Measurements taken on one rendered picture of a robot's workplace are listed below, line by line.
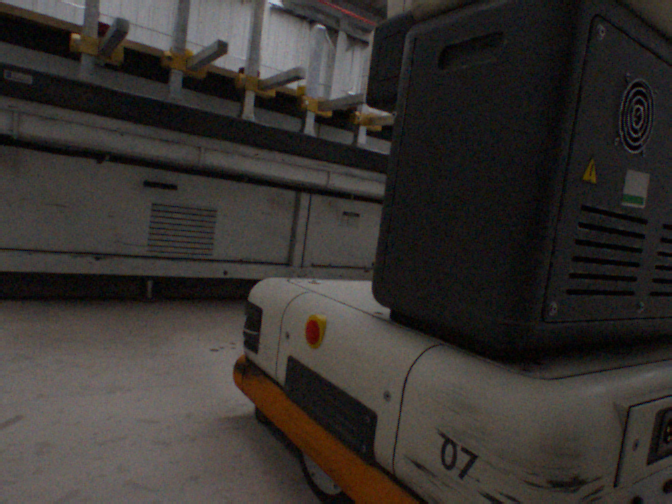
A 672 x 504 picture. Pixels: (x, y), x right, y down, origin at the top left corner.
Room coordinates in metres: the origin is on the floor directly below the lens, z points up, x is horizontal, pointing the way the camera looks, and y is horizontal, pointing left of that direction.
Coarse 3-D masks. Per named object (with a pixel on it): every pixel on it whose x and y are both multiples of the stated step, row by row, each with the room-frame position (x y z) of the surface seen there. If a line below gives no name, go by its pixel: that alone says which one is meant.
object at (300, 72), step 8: (288, 72) 1.50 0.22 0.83; (296, 72) 1.45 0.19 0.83; (304, 72) 1.46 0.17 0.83; (264, 80) 1.64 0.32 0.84; (272, 80) 1.59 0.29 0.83; (280, 80) 1.54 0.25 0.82; (288, 80) 1.51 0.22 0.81; (296, 80) 1.50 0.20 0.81; (264, 88) 1.65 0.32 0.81; (272, 88) 1.65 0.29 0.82
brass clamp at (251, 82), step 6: (240, 78) 1.64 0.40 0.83; (246, 78) 1.65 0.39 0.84; (252, 78) 1.66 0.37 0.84; (258, 78) 1.67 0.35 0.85; (240, 84) 1.64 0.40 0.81; (246, 84) 1.65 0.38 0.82; (252, 84) 1.66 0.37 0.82; (258, 84) 1.67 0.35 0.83; (240, 90) 1.68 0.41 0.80; (252, 90) 1.66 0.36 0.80; (258, 90) 1.67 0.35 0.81; (270, 90) 1.70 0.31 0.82; (264, 96) 1.72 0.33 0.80; (270, 96) 1.71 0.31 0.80
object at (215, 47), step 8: (216, 40) 1.31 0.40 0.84; (208, 48) 1.37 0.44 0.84; (216, 48) 1.31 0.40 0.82; (224, 48) 1.31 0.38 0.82; (192, 56) 1.49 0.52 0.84; (200, 56) 1.42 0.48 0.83; (208, 56) 1.37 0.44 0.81; (216, 56) 1.36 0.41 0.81; (192, 64) 1.48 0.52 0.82; (200, 64) 1.46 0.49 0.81
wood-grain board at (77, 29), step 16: (16, 16) 1.42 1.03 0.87; (32, 16) 1.44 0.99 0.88; (48, 16) 1.46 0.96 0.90; (64, 32) 1.52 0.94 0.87; (80, 32) 1.51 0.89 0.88; (128, 48) 1.60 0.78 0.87; (144, 48) 1.62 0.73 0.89; (160, 48) 1.65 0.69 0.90; (208, 64) 1.75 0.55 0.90; (288, 96) 1.97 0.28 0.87; (368, 112) 2.17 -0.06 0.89
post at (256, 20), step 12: (252, 0) 1.68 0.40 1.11; (264, 0) 1.67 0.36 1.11; (252, 12) 1.67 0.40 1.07; (252, 24) 1.66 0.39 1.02; (252, 36) 1.66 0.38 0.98; (252, 48) 1.66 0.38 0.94; (252, 60) 1.66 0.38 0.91; (252, 72) 1.67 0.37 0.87; (252, 96) 1.67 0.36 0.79; (240, 108) 1.68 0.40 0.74; (252, 108) 1.67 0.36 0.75
